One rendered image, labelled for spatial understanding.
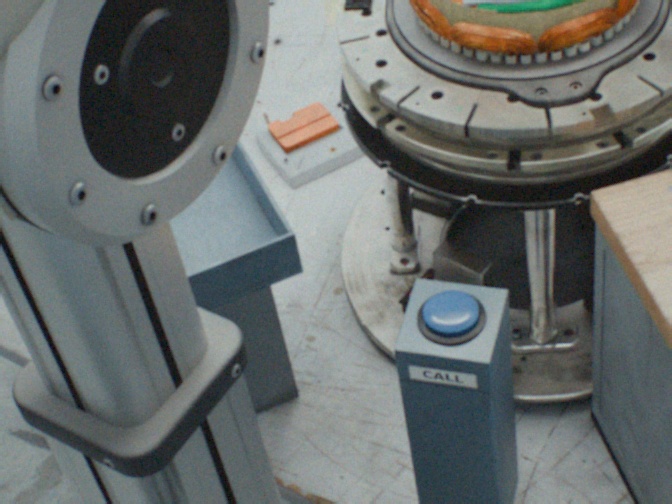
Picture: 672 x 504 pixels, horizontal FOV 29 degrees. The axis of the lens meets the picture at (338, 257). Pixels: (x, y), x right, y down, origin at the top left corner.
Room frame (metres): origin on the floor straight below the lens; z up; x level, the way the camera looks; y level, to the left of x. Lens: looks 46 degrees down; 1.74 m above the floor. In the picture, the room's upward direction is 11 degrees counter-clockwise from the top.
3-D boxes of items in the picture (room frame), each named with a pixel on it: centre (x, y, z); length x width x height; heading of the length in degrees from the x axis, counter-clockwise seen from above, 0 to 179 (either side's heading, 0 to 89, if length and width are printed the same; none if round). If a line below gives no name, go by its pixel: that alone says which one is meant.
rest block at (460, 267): (0.79, -0.10, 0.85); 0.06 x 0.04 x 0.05; 44
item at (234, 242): (0.78, 0.11, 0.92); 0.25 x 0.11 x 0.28; 15
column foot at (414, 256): (0.89, -0.07, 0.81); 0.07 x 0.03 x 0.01; 170
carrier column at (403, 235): (0.89, -0.07, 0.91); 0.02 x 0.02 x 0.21
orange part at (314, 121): (1.11, 0.01, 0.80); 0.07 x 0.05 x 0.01; 111
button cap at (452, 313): (0.59, -0.07, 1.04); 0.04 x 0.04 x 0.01
